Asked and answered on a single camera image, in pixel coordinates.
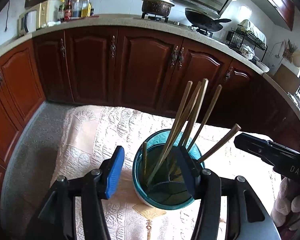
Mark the wooden cutting board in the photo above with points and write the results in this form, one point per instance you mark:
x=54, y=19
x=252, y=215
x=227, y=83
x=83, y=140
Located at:
x=287, y=78

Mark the black wok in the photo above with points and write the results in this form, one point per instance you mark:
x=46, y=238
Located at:
x=202, y=20

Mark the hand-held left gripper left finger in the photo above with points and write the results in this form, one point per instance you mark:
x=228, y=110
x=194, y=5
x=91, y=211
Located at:
x=115, y=172

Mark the small yellow-capped sauce bottle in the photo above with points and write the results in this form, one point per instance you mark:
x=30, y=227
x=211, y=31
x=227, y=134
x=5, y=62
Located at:
x=61, y=11

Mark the red-label sauce bottle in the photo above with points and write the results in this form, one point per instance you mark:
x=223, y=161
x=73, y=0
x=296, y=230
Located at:
x=68, y=10

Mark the cream microwave oven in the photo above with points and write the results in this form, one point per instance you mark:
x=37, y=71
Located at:
x=42, y=15

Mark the yellow cooking oil bottle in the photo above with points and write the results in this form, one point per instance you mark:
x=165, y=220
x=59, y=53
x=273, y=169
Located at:
x=85, y=8

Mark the cream embroidered tablecloth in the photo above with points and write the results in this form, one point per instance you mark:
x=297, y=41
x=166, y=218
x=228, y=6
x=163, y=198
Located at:
x=90, y=135

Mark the white bowl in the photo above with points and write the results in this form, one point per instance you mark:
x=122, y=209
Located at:
x=262, y=66

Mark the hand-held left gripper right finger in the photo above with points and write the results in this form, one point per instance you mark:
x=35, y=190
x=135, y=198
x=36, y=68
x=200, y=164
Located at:
x=186, y=172

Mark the floral ceramic casserole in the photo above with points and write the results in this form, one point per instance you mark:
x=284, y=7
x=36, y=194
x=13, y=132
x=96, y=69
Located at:
x=247, y=52

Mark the speckled stone countertop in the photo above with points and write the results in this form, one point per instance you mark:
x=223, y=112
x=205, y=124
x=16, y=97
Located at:
x=110, y=21

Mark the dark soy sauce bottle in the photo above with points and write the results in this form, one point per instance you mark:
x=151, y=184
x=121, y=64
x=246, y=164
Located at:
x=76, y=11

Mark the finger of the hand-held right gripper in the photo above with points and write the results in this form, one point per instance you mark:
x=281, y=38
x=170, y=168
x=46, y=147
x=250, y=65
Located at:
x=252, y=147

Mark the wall chopstick basket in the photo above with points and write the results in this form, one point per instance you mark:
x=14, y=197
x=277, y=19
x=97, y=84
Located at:
x=287, y=53

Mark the brown cooking pot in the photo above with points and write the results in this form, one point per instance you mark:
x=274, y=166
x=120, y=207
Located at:
x=156, y=8

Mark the white canister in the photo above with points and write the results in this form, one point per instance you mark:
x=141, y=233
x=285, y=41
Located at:
x=53, y=11

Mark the metal pot lid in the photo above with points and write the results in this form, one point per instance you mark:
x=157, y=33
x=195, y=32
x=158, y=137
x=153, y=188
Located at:
x=157, y=0

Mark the round bamboo lid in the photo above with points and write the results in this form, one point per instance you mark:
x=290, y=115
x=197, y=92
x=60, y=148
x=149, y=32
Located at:
x=297, y=58

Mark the person's right hand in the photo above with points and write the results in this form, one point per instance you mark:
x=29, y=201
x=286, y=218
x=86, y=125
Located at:
x=285, y=200

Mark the red-brown lower kitchen cabinet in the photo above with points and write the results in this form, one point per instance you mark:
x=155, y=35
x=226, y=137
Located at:
x=145, y=67

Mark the teal plastic chopstick holder cup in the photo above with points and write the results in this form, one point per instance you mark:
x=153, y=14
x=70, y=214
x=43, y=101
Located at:
x=165, y=203

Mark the white cloth cover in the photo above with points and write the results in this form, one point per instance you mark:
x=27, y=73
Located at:
x=255, y=31

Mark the gas stove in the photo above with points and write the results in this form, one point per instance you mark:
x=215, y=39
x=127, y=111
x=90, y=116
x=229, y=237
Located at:
x=176, y=23

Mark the small dark bottle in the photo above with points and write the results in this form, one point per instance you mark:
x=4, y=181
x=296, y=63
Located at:
x=91, y=10

